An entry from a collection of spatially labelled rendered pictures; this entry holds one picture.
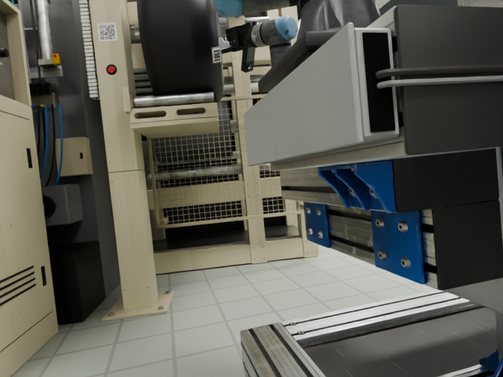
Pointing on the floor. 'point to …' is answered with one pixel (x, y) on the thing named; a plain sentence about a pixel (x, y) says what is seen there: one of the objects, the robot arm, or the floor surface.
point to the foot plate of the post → (141, 308)
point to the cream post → (124, 158)
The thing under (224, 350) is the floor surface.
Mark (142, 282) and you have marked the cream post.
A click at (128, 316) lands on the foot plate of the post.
